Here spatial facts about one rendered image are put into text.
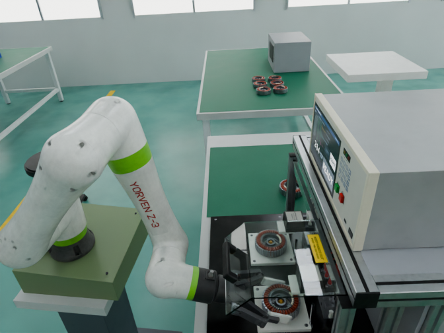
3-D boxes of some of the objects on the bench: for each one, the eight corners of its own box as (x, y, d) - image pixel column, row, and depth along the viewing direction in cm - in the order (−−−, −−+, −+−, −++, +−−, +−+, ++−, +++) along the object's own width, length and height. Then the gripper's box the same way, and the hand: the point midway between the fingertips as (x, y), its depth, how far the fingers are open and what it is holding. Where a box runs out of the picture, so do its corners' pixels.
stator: (263, 324, 98) (263, 316, 96) (259, 291, 107) (259, 283, 105) (302, 322, 97) (304, 314, 95) (295, 289, 107) (296, 281, 105)
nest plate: (258, 333, 97) (258, 330, 96) (253, 289, 109) (253, 286, 109) (311, 331, 96) (311, 328, 96) (300, 287, 109) (300, 285, 108)
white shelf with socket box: (335, 163, 175) (348, 74, 151) (318, 131, 206) (326, 54, 182) (404, 160, 174) (429, 71, 150) (376, 129, 205) (392, 50, 181)
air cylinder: (323, 318, 99) (326, 306, 96) (317, 296, 106) (319, 285, 103) (341, 318, 99) (343, 306, 96) (333, 296, 106) (335, 284, 103)
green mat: (206, 217, 144) (206, 217, 144) (210, 147, 196) (210, 147, 195) (433, 208, 142) (433, 207, 141) (376, 140, 193) (376, 139, 193)
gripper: (217, 316, 86) (299, 332, 89) (218, 248, 106) (285, 262, 109) (209, 333, 90) (288, 347, 93) (211, 264, 109) (276, 278, 113)
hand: (280, 300), depth 101 cm, fingers closed on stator, 11 cm apart
